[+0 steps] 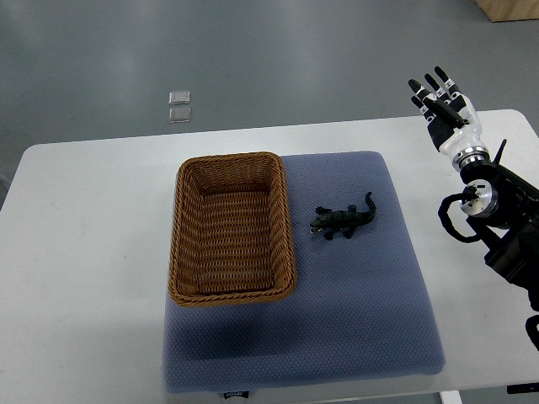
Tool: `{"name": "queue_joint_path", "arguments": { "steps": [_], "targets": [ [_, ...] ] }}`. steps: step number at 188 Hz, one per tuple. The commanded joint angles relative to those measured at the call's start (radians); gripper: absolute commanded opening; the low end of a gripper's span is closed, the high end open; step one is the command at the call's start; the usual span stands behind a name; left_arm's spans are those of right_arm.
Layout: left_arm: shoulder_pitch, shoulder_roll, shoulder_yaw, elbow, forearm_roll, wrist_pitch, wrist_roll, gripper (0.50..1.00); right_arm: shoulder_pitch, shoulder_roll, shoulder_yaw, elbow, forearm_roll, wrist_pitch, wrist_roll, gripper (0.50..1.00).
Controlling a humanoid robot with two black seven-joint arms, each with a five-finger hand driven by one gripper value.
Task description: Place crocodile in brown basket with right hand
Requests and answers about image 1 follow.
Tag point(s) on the dark toy crocodile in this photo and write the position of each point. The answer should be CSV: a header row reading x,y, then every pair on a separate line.
x,y
334,221

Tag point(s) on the brown wicker basket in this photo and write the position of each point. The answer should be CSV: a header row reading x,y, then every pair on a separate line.
x,y
231,239

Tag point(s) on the upper metal floor plate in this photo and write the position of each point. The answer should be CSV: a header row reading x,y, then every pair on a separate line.
x,y
178,97

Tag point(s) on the blue grey cushion mat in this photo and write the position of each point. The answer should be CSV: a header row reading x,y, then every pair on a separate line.
x,y
360,309

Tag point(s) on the wooden box corner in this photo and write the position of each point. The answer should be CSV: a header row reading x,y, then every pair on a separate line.
x,y
509,10

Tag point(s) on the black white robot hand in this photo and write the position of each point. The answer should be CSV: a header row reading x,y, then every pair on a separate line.
x,y
452,121

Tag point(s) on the black table control panel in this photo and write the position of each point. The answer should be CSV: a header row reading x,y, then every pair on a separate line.
x,y
522,388

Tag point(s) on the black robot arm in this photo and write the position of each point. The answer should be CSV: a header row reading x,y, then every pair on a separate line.
x,y
502,210

